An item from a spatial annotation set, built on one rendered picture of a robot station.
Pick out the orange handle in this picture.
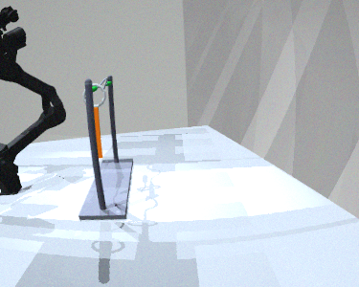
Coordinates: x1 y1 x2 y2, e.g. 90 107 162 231
82 84 106 158

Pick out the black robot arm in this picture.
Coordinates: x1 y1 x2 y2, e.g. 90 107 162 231
0 6 66 196

